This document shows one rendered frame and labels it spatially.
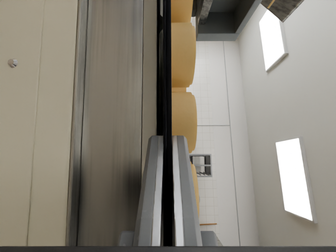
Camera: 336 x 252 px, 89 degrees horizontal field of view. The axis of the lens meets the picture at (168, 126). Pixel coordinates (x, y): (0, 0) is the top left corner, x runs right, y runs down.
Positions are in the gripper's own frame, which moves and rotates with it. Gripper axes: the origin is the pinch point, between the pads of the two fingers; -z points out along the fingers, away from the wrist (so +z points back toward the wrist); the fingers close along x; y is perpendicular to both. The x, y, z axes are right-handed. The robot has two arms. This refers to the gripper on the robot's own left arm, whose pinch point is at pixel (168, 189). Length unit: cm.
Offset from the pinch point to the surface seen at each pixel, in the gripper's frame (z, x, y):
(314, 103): -205, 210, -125
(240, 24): -64, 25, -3
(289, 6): -62, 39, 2
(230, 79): -453, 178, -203
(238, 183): -229, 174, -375
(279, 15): -65, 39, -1
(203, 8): -64, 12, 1
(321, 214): -97, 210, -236
